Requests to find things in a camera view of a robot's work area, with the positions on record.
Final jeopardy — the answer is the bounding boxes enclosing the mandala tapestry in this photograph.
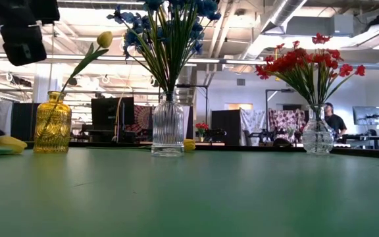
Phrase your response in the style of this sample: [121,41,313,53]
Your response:
[125,104,156,141]

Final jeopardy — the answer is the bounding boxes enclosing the blue flower bunch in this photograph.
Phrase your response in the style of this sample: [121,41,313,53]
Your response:
[171,0,222,96]
[143,0,193,99]
[106,5,170,96]

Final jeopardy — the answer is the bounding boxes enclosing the clear ribbed glass vase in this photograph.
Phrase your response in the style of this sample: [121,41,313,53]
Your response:
[151,91,186,157]

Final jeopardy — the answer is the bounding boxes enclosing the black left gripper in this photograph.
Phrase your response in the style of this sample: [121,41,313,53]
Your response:
[0,0,61,26]

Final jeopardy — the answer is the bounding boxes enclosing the small red flower vase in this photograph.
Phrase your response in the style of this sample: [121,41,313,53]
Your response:
[195,122,209,143]

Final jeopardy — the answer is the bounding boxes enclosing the person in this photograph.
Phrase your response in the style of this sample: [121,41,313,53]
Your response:
[323,102,348,139]

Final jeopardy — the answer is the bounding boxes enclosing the yellow tulip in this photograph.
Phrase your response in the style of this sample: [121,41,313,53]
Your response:
[43,30,114,132]
[86,138,197,153]
[0,134,28,159]

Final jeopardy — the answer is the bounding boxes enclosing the black table frame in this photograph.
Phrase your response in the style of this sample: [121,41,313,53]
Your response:
[0,140,379,161]

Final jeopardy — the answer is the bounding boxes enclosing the black monitor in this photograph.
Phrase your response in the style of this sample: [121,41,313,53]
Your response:
[90,96,136,126]

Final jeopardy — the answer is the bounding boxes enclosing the clear round textured glass vase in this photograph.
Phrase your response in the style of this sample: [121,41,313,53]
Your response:
[301,104,334,156]

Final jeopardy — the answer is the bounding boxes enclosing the black panel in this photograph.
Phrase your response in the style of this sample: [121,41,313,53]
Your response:
[11,102,39,142]

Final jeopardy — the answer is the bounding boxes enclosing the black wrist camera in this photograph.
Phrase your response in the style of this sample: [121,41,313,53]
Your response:
[0,24,48,66]

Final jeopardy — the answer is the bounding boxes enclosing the black partition cabinet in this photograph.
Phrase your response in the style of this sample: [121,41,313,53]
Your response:
[211,109,242,145]

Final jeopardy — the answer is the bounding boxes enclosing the green table mat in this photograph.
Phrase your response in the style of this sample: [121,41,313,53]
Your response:
[0,146,379,237]

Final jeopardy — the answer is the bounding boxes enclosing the yellow glass vase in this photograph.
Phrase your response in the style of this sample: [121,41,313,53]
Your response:
[33,91,73,154]

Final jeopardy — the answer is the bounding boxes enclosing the grey screen monitor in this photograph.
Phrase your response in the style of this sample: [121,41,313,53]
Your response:
[353,105,379,126]

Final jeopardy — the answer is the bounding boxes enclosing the white patterned cloth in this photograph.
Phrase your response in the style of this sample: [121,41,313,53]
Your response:
[240,108,266,143]

